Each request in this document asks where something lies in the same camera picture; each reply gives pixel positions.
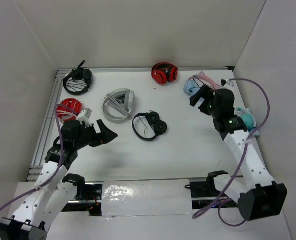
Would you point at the small black headphones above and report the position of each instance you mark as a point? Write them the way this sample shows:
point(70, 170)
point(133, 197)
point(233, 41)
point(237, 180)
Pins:
point(158, 126)

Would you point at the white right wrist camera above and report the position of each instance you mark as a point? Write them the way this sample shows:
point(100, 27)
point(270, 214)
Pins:
point(226, 83)

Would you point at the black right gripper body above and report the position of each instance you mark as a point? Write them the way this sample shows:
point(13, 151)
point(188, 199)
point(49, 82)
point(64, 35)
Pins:
point(213, 110)

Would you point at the grey white headphones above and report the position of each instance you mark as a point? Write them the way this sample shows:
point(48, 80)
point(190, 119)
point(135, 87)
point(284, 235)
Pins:
point(121, 100)

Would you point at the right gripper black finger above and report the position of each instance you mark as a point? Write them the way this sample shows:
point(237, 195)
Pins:
point(197, 98)
point(206, 92)

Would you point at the red black headphones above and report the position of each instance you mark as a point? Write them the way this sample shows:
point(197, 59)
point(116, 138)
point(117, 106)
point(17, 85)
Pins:
point(164, 72)

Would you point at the glossy white tape sheet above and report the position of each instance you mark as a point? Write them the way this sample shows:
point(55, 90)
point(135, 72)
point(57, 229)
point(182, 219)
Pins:
point(146, 198)

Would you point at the pink blue cat-ear headphones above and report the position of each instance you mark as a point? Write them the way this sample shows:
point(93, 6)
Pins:
point(195, 82)

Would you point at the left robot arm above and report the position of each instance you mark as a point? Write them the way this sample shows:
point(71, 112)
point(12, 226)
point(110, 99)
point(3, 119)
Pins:
point(55, 186)

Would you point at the teal headphones in bag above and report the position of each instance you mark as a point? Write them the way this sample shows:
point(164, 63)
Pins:
point(247, 117)

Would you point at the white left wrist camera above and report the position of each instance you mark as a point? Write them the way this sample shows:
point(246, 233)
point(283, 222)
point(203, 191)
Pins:
point(83, 116)

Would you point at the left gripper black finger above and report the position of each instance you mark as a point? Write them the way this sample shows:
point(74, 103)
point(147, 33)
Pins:
point(104, 131)
point(105, 138)

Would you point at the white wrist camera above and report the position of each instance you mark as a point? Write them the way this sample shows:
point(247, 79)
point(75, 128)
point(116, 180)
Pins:
point(226, 83)
point(83, 116)

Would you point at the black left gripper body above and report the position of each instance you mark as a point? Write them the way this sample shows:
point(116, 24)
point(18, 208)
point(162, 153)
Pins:
point(88, 136)

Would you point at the red white headphones left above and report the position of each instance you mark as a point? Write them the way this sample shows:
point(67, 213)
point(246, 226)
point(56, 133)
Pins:
point(68, 109)

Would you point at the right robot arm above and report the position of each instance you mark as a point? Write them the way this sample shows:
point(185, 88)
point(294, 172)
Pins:
point(261, 196)

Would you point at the black wired headphones far left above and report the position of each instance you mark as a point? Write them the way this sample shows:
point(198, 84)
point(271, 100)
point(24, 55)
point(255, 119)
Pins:
point(78, 81)

